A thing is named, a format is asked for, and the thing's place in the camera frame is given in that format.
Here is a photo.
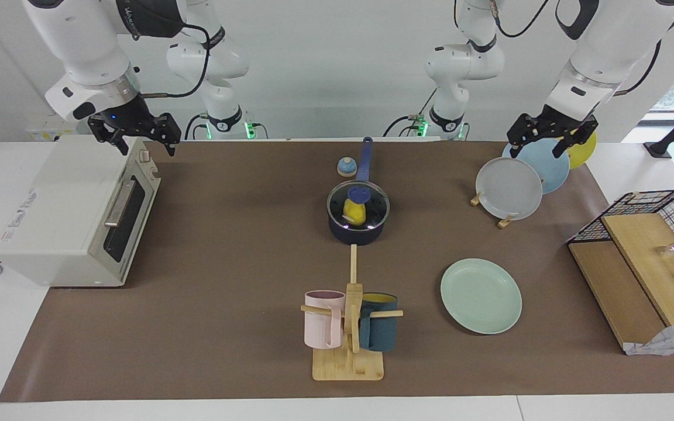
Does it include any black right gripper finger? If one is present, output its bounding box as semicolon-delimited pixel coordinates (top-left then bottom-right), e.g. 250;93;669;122
159;114;183;157
93;129;131;157

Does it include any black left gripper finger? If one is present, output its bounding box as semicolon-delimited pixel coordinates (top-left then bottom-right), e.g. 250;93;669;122
552;122;599;160
507;114;535;160

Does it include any glass lid blue knob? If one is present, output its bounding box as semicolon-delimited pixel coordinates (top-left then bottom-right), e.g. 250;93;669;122
326;180;391;230

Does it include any yellow potato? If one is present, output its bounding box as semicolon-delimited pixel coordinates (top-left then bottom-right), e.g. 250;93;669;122
343;199;367;226

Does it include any yellow plate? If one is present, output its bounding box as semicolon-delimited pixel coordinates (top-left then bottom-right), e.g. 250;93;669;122
565;130;597;170

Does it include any light blue plate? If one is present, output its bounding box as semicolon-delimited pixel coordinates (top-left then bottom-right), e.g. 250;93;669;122
501;138;571;195

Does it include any grey plate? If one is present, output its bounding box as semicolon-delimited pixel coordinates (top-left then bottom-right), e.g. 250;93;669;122
476;157;544;221

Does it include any wooden plate rack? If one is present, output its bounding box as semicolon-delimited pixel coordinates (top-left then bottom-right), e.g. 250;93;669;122
469;190;516;229

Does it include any green plate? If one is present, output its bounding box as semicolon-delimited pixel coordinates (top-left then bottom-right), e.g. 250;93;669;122
440;258;523;335

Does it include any white toaster oven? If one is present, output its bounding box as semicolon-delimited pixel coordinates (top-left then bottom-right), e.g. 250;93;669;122
0;136;162;288

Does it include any brown table mat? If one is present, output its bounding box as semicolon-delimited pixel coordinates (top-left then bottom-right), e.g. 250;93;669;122
0;140;674;403

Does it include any wooden shelf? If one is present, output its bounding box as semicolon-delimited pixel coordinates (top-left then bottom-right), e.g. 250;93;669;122
568;213;674;350

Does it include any dark teal mug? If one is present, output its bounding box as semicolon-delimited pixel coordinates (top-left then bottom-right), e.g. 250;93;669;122
359;292;398;352

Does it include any pink mug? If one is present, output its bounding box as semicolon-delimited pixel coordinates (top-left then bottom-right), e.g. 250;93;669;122
304;290;346;350

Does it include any wooden mug tree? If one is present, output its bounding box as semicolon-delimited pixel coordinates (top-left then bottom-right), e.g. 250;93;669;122
300;244;404;381

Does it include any black base cable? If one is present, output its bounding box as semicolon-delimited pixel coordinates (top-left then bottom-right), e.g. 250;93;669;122
384;88;434;139
184;113;209;141

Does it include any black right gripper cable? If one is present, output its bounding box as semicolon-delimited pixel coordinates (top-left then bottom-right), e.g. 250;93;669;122
132;22;214;99

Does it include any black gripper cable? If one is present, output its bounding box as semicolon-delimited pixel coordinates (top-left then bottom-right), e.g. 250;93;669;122
489;0;663;97
132;22;214;99

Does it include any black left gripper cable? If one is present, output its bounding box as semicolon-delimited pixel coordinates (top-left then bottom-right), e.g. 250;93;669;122
489;0;663;97

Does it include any black pot blue handle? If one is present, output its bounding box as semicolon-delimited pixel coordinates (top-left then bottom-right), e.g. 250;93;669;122
326;137;391;246

